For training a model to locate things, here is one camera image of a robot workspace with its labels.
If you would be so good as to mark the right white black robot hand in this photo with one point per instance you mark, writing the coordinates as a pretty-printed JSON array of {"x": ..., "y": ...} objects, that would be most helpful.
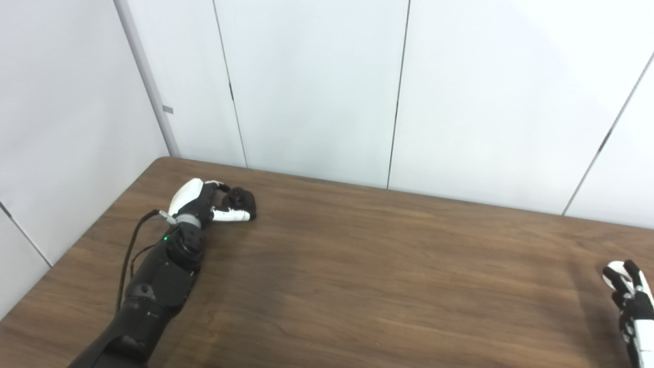
[{"x": 641, "y": 312}]

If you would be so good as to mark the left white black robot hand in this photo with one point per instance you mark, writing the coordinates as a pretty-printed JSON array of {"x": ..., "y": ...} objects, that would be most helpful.
[{"x": 186, "y": 197}]

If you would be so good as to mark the round black part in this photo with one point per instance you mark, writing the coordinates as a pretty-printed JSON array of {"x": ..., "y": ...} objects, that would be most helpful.
[{"x": 244, "y": 199}]

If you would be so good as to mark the grey wall corner post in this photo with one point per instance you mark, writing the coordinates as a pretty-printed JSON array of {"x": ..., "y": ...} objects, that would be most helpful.
[{"x": 148, "y": 82}]

